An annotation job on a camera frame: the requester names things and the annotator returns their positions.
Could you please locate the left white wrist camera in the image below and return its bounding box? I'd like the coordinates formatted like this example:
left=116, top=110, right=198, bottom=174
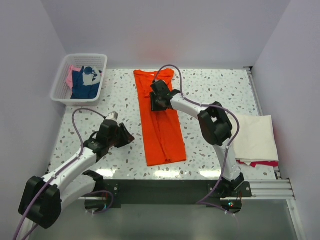
left=105, top=111, right=118, bottom=122

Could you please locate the navy blue printed t shirt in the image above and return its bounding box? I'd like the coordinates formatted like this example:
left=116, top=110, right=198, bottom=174
left=70, top=66, right=103, bottom=100

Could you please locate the orange t shirt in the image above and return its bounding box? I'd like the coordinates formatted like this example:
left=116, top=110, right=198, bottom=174
left=133, top=69, right=187, bottom=167

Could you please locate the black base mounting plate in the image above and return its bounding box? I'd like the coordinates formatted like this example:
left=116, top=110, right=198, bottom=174
left=84, top=178, right=253, bottom=215

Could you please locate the aluminium frame rail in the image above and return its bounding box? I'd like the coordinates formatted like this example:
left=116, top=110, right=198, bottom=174
left=249, top=179, right=296, bottom=200

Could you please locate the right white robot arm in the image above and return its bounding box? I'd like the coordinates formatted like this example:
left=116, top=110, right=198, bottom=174
left=150, top=80, right=245, bottom=197

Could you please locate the white plastic laundry basket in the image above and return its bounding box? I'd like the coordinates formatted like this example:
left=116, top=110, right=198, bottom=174
left=50, top=53, right=108, bottom=106

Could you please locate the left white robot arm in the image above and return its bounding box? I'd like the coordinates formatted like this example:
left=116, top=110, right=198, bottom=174
left=18, top=119, right=135, bottom=229

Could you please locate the pink t shirt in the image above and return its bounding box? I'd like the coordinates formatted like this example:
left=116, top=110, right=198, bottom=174
left=65, top=65, right=74, bottom=90

